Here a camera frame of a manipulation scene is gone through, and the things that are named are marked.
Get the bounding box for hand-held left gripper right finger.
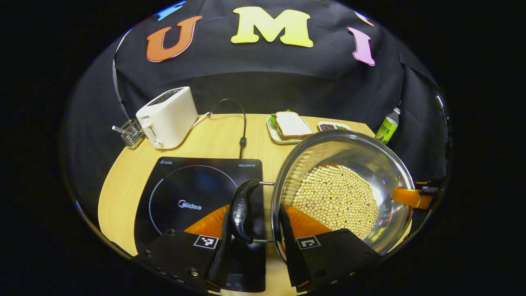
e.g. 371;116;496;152
279;203;383;293

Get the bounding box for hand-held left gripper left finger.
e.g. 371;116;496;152
134;204;233;293

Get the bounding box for stainless steel pot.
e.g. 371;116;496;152
229;129;415;263

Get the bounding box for pile of soybeans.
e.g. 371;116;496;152
292;164;378;240

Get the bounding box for black induction cooktop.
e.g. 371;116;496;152
134;156;267;293

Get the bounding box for green label drink bottle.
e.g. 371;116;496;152
375;107;401;145

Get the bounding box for white divided tray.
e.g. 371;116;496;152
317;121;352;133

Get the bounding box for sandwich with lettuce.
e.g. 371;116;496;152
270;110;314;141

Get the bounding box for white toaster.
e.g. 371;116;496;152
136;86;199;150

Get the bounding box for black power cable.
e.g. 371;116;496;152
210;98;248;159

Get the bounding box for white toaster cable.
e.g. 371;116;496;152
191;112;213;129

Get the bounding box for small wire basket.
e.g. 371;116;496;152
112;118;145;149

